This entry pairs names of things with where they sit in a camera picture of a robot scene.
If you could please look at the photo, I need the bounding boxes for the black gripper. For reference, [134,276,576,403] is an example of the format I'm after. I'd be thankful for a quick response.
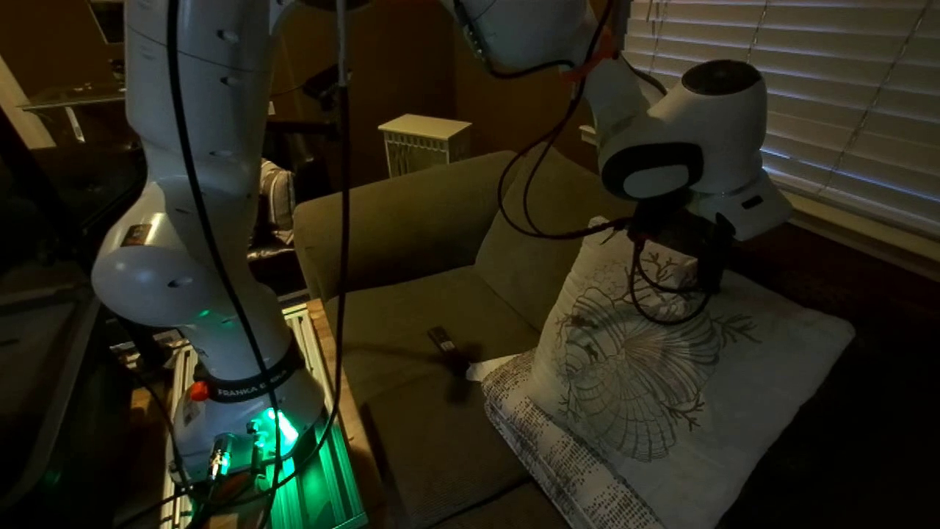
[626,193,741,300]

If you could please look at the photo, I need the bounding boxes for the white shell print pillow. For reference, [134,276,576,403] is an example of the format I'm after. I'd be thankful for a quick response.
[531,215,858,529]

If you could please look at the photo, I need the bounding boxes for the green lit robot base stand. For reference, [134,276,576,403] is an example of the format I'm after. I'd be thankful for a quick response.
[155,297,371,529]

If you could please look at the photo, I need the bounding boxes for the white window sill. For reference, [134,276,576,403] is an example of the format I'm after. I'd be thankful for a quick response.
[779,184,940,282]

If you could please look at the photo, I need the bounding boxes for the white window blinds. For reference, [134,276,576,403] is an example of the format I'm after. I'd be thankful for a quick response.
[622,0,940,240]

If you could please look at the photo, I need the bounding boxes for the olive brown sofa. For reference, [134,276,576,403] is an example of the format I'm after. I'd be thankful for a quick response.
[291,143,940,529]

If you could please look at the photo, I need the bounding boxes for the small white side table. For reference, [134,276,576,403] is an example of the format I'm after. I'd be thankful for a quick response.
[375,112,476,178]

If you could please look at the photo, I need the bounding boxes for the white rolled cloth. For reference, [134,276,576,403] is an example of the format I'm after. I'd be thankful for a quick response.
[258,157,299,229]

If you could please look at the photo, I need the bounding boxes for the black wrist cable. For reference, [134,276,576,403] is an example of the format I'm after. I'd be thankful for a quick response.
[494,0,723,329]

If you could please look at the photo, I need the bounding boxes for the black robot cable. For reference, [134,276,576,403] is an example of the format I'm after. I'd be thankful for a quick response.
[312,0,355,465]
[159,0,297,529]

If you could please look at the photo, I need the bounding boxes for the black camera on stand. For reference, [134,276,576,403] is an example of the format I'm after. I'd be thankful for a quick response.
[299,60,355,112]

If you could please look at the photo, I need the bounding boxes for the wall shelf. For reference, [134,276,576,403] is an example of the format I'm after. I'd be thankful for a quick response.
[18,82,131,118]

